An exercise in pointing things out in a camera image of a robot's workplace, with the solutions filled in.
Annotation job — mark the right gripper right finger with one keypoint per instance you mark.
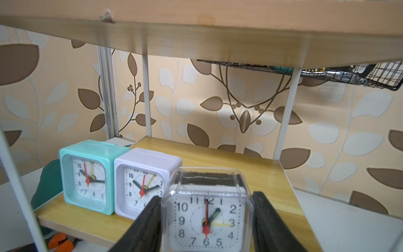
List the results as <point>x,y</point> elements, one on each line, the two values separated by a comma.
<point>269,230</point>

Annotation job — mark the orange black pliers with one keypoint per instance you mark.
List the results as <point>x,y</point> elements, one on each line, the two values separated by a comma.
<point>61,243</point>

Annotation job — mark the lilac square alarm clock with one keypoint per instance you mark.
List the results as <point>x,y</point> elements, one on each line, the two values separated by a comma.
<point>140,175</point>

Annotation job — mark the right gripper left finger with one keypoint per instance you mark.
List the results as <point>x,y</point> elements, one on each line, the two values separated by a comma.
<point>145,234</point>

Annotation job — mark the black wire basket back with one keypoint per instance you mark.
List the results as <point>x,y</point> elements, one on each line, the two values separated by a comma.
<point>387,75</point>

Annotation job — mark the green plastic tool case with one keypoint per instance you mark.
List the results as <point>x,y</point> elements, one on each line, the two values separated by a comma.
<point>50,184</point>

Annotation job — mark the mint square alarm clock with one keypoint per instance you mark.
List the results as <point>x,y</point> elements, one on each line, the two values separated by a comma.
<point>87,171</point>

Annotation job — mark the clear square alarm clock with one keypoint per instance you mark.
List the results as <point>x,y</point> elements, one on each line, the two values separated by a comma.
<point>207,210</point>

